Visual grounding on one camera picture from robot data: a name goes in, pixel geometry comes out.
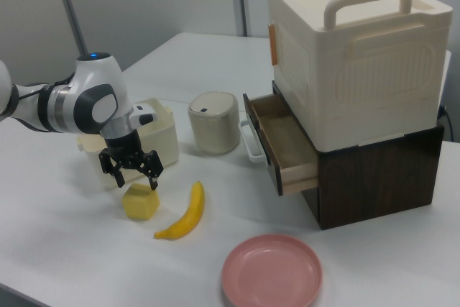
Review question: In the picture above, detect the white drawer handle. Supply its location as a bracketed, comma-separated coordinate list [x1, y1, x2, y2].
[238, 119, 269, 164]

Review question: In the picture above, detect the open wooden drawer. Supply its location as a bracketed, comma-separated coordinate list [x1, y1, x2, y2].
[242, 93, 320, 197]

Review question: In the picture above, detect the yellow banana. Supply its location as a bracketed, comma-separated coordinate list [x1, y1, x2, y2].
[153, 180, 206, 240]

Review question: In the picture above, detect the pink plate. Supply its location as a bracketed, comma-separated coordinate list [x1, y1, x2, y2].
[221, 234, 323, 307]

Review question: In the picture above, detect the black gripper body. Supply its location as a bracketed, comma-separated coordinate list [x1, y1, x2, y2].
[103, 129, 152, 173]

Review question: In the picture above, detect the cream storage box with handles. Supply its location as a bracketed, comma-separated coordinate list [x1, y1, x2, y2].
[265, 0, 454, 149]

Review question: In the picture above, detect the yellow foam cube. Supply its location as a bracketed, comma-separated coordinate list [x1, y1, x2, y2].
[121, 183, 160, 221]

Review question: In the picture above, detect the black cable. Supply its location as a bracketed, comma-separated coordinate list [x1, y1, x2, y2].
[436, 104, 454, 142]

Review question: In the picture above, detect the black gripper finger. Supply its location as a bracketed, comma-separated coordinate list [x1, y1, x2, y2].
[142, 150, 165, 192]
[98, 152, 127, 189]

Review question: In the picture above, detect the white open plastic box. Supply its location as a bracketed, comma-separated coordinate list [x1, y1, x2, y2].
[75, 97, 180, 190]

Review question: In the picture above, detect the dark brown wooden cabinet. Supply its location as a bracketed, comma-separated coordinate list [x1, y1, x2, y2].
[272, 80, 446, 231]

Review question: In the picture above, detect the cream trash can with lid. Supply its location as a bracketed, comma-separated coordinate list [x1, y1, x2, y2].
[187, 91, 241, 153]

